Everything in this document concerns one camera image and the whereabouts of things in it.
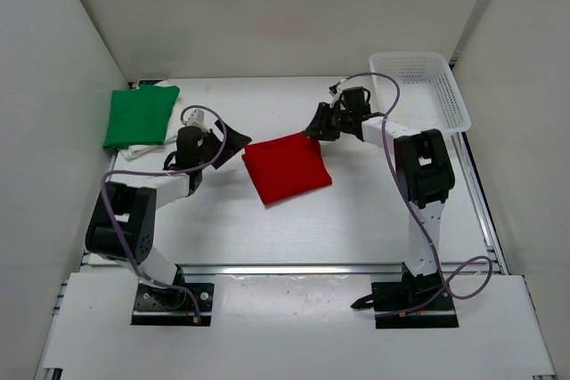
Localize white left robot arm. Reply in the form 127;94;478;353
85;120;252;309

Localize white plastic basket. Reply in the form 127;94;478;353
369;52;471;136

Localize white t shirt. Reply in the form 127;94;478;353
118;133;176;161

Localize green t shirt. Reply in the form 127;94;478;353
102;85;180;150

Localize aluminium right side rail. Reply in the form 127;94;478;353
452;132;510;275

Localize aluminium rail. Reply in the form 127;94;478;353
452;132;510;275
79;262;504;283

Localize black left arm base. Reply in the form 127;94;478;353
131;282;215;327

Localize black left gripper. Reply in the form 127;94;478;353
196;119;251;169

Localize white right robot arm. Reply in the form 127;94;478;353
304;85;455;309

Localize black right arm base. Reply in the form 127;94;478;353
351;271;460;329

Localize aluminium front rail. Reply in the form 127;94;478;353
79;262;504;283

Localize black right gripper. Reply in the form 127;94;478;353
303;103;354;142

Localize red t shirt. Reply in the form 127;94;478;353
242;133;332;206

